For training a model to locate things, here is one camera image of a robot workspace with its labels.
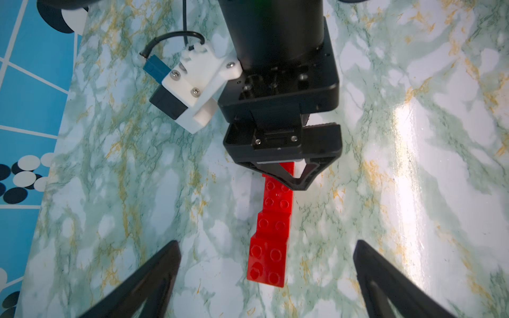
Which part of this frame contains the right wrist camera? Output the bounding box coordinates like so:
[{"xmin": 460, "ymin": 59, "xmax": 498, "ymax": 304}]
[{"xmin": 143, "ymin": 42, "xmax": 243, "ymax": 134}]

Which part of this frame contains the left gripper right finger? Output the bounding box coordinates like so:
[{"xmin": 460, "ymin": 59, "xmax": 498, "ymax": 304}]
[{"xmin": 353, "ymin": 240, "xmax": 453, "ymax": 317}]

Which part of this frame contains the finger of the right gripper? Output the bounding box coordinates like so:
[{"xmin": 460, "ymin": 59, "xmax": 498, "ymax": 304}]
[
  {"xmin": 233, "ymin": 158, "xmax": 294, "ymax": 175},
  {"xmin": 292, "ymin": 156, "xmax": 338, "ymax": 190}
]

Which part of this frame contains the red long lego brick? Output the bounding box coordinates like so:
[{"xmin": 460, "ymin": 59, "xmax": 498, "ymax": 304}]
[{"xmin": 247, "ymin": 234, "xmax": 288, "ymax": 288}]

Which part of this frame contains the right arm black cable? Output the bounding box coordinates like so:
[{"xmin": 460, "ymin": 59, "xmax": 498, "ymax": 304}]
[{"xmin": 140, "ymin": 0, "xmax": 206, "ymax": 60}]

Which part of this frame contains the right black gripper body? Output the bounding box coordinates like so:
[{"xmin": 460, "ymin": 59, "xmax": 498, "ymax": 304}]
[{"xmin": 219, "ymin": 26, "xmax": 342, "ymax": 163}]

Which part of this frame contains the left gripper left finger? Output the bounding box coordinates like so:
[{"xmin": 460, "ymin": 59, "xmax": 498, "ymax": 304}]
[{"xmin": 82, "ymin": 241, "xmax": 182, "ymax": 317}]

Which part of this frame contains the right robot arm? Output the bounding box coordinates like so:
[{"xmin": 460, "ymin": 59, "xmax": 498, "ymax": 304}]
[{"xmin": 218, "ymin": 1, "xmax": 343, "ymax": 191}]

